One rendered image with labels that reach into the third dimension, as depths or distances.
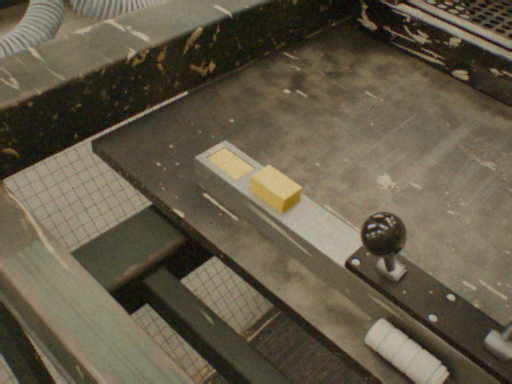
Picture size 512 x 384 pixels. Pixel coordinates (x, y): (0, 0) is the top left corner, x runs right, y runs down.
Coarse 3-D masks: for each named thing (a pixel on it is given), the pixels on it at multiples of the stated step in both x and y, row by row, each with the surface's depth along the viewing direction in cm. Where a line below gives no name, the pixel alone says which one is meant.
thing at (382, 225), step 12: (372, 216) 45; (384, 216) 45; (396, 216) 45; (372, 228) 45; (384, 228) 44; (396, 228) 44; (372, 240) 44; (384, 240) 44; (396, 240) 44; (372, 252) 45; (384, 252) 45; (396, 252) 45; (384, 264) 53; (396, 264) 54; (396, 276) 54
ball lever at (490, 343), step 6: (510, 324) 49; (492, 330) 50; (504, 330) 49; (510, 330) 48; (492, 336) 49; (498, 336) 49; (504, 336) 49; (510, 336) 49; (486, 342) 49; (492, 342) 49; (498, 342) 49; (504, 342) 49; (510, 342) 49; (486, 348) 49; (492, 348) 49; (498, 348) 48; (504, 348) 48; (510, 348) 48; (498, 354) 49; (504, 354) 48; (510, 354) 48; (504, 360) 48
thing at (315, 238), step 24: (216, 168) 65; (216, 192) 66; (240, 192) 63; (240, 216) 65; (264, 216) 62; (288, 216) 61; (312, 216) 61; (288, 240) 61; (312, 240) 58; (336, 240) 59; (360, 240) 59; (312, 264) 60; (336, 264) 57; (336, 288) 59; (360, 288) 56; (384, 312) 55; (408, 336) 54; (432, 336) 51; (456, 360) 51
